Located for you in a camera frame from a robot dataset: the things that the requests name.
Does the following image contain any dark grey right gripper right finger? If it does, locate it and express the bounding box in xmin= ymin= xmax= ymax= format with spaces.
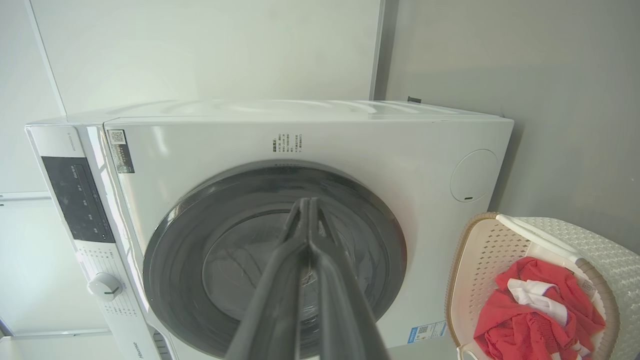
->
xmin=310 ymin=198 xmax=391 ymax=360

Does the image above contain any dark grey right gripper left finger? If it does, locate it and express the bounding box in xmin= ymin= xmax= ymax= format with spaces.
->
xmin=225 ymin=198 xmax=310 ymax=360

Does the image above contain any white perforated laundry basket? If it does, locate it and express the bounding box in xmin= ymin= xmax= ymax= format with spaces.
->
xmin=445 ymin=212 xmax=640 ymax=360

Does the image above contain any blue energy label sticker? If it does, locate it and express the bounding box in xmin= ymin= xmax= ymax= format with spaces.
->
xmin=407 ymin=321 xmax=447 ymax=345

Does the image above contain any round black washer door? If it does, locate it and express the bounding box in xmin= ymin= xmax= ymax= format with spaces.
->
xmin=142 ymin=161 xmax=408 ymax=360

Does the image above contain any red garment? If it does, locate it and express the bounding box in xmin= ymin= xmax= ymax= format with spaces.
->
xmin=473 ymin=256 xmax=607 ymax=360

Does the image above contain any small printed text label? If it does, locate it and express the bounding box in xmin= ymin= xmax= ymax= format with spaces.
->
xmin=271 ymin=132 xmax=302 ymax=154

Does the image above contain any white washer control knob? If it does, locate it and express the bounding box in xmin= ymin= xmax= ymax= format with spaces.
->
xmin=87 ymin=272 xmax=123 ymax=302

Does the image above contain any white front-load washing machine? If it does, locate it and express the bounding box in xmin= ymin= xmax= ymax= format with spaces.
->
xmin=25 ymin=98 xmax=515 ymax=360

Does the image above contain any round white filter cover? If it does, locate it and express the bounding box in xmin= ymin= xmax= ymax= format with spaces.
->
xmin=450 ymin=149 xmax=499 ymax=203

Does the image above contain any white garment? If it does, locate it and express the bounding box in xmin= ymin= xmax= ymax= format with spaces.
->
xmin=507 ymin=278 xmax=569 ymax=326

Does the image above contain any dark QR code sticker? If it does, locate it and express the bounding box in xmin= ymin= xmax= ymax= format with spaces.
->
xmin=106 ymin=129 xmax=136 ymax=174

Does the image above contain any black washer control panel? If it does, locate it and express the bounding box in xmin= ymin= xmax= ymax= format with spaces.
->
xmin=41 ymin=156 xmax=116 ymax=244

